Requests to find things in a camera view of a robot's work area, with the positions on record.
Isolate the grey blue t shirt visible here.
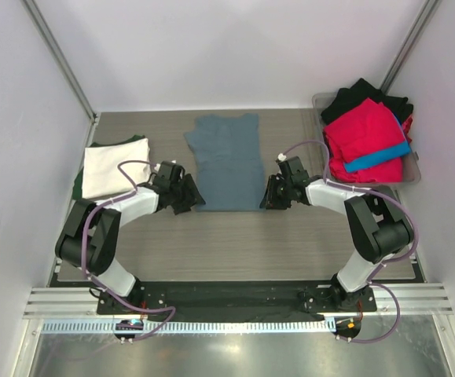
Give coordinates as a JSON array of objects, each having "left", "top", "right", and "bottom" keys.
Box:
[{"left": 184, "top": 113, "right": 266, "bottom": 212}]

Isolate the white t shirt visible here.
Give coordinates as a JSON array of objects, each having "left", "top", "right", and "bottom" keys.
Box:
[{"left": 82, "top": 137, "right": 151, "bottom": 199}]

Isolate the dark green t shirt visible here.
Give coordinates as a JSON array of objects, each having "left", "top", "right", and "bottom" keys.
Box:
[{"left": 72, "top": 134, "right": 145, "bottom": 200}]

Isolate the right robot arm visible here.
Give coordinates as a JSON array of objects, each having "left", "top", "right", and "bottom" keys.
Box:
[{"left": 259, "top": 154, "right": 415, "bottom": 311}]

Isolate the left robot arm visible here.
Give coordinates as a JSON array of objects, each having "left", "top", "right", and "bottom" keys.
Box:
[{"left": 55, "top": 160, "right": 205, "bottom": 313}]

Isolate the red t shirt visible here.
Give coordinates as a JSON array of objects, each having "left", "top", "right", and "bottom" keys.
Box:
[{"left": 323, "top": 98, "right": 410, "bottom": 184}]

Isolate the bright blue t shirt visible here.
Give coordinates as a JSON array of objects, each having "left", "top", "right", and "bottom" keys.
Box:
[{"left": 343, "top": 110, "right": 409, "bottom": 173}]

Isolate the black t shirt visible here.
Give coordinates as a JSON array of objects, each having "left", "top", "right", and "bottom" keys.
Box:
[{"left": 321, "top": 79, "right": 414, "bottom": 125}]

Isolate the grey plastic bin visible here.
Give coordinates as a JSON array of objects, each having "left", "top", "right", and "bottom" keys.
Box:
[{"left": 310, "top": 93, "right": 421, "bottom": 189}]

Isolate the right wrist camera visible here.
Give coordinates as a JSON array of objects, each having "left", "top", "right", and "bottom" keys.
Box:
[{"left": 276, "top": 153, "right": 287, "bottom": 163}]

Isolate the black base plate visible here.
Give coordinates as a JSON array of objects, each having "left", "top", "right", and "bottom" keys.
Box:
[{"left": 95, "top": 280, "right": 377, "bottom": 324}]

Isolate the aluminium front rail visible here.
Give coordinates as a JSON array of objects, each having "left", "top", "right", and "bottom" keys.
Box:
[{"left": 23, "top": 283, "right": 453, "bottom": 320}]

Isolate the slotted cable duct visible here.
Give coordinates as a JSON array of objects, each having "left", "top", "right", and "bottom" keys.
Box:
[{"left": 42, "top": 317, "right": 336, "bottom": 336}]

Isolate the right aluminium frame post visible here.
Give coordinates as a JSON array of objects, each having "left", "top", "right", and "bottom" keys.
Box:
[{"left": 380, "top": 0, "right": 442, "bottom": 93}]

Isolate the aluminium frame post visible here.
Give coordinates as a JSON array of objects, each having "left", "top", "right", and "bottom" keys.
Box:
[
  {"left": 380, "top": 0, "right": 442, "bottom": 93},
  {"left": 20, "top": 0, "right": 98, "bottom": 123}
]

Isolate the left aluminium frame post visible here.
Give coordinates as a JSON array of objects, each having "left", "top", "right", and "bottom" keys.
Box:
[{"left": 20, "top": 0, "right": 98, "bottom": 123}]

